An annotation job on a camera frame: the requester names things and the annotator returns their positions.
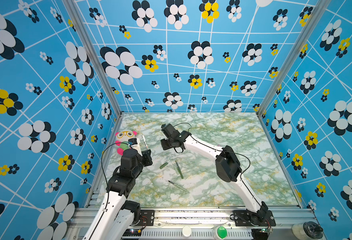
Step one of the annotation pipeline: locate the dark green gel pen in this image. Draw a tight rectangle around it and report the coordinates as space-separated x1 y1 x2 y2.
168 181 188 192

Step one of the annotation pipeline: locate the aluminium corner post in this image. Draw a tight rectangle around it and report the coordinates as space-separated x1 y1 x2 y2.
257 0 331 120
63 0 122 119

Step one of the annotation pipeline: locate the right aluminium corner post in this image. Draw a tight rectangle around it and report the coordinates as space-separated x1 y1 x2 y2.
257 0 331 120

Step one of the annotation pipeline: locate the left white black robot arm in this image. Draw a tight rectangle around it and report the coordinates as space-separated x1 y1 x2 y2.
83 148 153 240

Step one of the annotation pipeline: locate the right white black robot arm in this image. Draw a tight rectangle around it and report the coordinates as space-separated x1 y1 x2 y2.
161 124 270 226

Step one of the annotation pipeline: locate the pink green plush toy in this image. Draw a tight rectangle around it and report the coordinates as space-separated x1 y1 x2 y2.
115 131 138 156

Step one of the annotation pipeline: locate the aluminium front rail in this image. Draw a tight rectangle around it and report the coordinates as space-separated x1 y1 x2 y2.
52 207 322 240

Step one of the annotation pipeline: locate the white push button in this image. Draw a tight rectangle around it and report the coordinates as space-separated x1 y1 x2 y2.
182 226 192 238

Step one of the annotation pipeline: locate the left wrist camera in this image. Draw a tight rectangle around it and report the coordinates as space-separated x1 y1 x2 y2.
128 138 142 155

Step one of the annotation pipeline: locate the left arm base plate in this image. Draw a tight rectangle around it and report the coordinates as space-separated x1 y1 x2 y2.
132 209 155 227

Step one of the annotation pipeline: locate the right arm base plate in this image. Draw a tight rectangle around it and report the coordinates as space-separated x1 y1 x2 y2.
230 210 276 227

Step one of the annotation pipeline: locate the left aluminium corner post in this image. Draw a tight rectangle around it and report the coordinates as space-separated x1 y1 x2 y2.
63 0 122 119

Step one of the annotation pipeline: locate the green push button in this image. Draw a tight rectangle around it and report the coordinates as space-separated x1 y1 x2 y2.
212 226 228 240

